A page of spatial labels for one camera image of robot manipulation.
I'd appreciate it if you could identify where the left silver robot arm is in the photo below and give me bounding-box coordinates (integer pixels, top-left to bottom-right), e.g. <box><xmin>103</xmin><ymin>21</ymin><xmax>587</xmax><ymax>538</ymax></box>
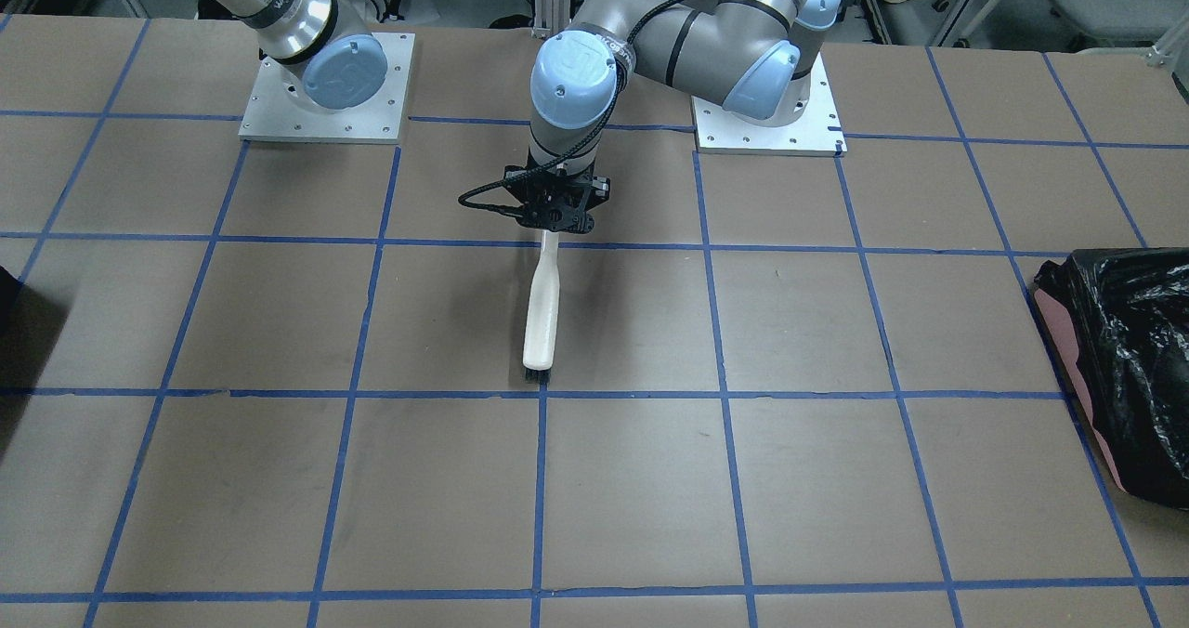
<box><xmin>484</xmin><ymin>0</ymin><xmax>842</xmax><ymax>234</ymax></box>

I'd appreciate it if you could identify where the white hand brush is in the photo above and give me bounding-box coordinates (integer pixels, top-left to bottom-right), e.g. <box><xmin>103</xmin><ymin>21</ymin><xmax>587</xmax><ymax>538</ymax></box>
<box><xmin>522</xmin><ymin>230</ymin><xmax>560</xmax><ymax>384</ymax></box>

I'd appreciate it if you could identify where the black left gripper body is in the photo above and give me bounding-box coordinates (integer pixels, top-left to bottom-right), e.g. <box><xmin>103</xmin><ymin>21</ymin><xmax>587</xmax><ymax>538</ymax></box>
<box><xmin>503</xmin><ymin>165</ymin><xmax>610</xmax><ymax>234</ymax></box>

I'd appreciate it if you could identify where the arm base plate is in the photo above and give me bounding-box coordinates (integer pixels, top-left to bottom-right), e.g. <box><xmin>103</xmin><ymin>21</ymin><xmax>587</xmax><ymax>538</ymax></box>
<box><xmin>691</xmin><ymin>54</ymin><xmax>848</xmax><ymax>157</ymax></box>
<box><xmin>239</xmin><ymin>33</ymin><xmax>416</xmax><ymax>145</ymax></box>

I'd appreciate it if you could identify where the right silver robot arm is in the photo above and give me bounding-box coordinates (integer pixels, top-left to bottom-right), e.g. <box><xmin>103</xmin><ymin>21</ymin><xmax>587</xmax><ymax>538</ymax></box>
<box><xmin>214</xmin><ymin>0</ymin><xmax>389</xmax><ymax>109</ymax></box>

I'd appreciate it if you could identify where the black lined trash bin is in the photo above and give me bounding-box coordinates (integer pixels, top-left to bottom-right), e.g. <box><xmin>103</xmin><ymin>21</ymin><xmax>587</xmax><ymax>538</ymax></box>
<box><xmin>1033</xmin><ymin>249</ymin><xmax>1188</xmax><ymax>510</ymax></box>

